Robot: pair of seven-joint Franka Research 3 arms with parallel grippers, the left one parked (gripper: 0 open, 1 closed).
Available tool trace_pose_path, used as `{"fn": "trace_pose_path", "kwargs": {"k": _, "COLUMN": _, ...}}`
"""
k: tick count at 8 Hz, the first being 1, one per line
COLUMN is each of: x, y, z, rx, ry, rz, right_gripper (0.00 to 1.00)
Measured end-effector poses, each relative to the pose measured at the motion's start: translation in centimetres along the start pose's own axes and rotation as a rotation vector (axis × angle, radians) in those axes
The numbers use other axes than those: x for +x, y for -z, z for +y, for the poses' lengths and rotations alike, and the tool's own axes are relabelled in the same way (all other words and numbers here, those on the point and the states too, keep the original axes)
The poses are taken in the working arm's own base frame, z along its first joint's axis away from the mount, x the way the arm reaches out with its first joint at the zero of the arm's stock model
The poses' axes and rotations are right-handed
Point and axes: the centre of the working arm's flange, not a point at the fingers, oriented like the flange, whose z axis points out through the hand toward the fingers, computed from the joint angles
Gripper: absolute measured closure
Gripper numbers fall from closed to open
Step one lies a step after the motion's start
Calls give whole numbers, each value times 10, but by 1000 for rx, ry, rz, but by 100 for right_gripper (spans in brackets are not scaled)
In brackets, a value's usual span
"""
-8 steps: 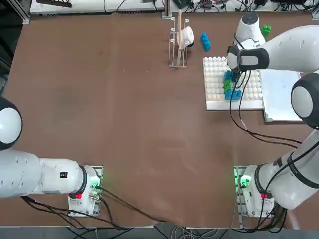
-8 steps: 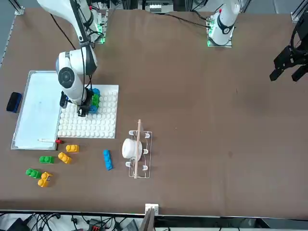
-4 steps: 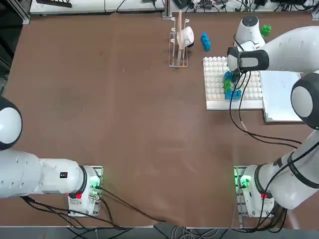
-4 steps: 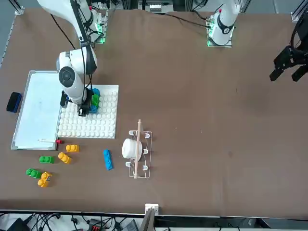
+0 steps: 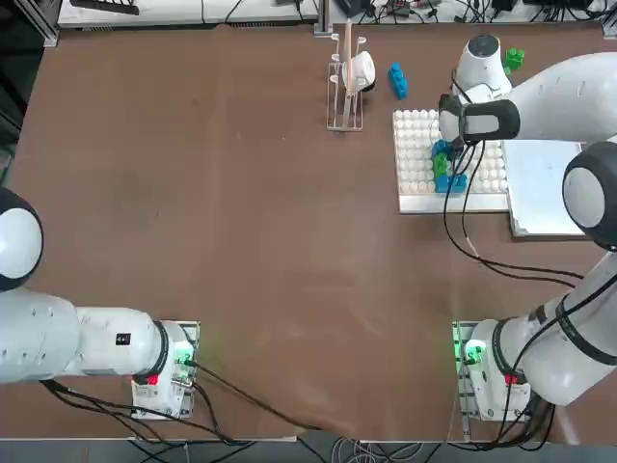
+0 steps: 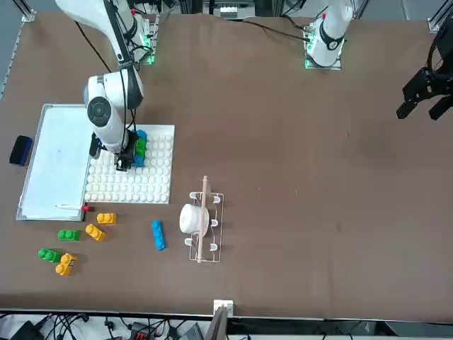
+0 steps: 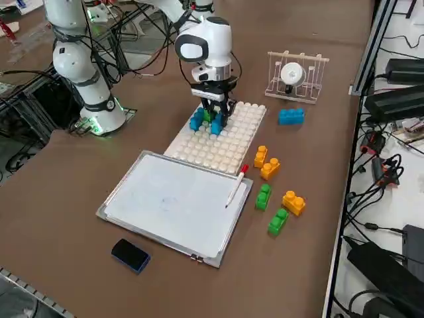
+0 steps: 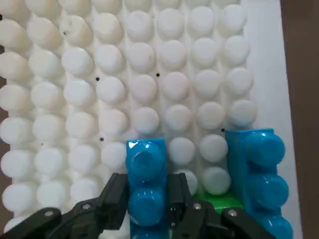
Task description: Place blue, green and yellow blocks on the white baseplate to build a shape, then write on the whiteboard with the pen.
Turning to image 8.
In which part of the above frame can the white studded baseplate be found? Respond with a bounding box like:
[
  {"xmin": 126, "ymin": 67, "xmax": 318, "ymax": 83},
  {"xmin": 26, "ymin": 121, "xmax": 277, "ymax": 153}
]
[{"xmin": 0, "ymin": 0, "xmax": 304, "ymax": 239}]

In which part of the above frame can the blue three-stud block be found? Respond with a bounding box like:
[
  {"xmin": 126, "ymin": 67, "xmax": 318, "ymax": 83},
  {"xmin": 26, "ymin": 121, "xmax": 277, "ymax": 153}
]
[
  {"xmin": 126, "ymin": 136, "xmax": 170, "ymax": 239},
  {"xmin": 225, "ymin": 127, "xmax": 295, "ymax": 239}
]

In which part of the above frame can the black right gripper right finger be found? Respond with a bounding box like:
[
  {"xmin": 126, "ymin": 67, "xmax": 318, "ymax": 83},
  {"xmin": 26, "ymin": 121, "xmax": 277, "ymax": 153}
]
[{"xmin": 166, "ymin": 173, "xmax": 275, "ymax": 239}]

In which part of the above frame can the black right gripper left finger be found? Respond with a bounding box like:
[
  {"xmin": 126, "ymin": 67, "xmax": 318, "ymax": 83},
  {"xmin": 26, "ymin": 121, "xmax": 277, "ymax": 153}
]
[{"xmin": 0, "ymin": 173, "xmax": 129, "ymax": 239}]

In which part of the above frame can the green toy block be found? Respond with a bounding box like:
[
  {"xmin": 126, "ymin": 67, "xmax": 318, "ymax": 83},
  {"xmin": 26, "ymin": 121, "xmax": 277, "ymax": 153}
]
[{"xmin": 191, "ymin": 190, "xmax": 247, "ymax": 218}]

